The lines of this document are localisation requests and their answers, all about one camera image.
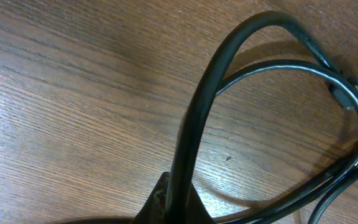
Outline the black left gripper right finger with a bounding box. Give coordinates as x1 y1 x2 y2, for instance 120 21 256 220
186 185 215 224

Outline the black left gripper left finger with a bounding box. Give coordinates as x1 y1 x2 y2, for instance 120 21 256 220
131 172 170 224

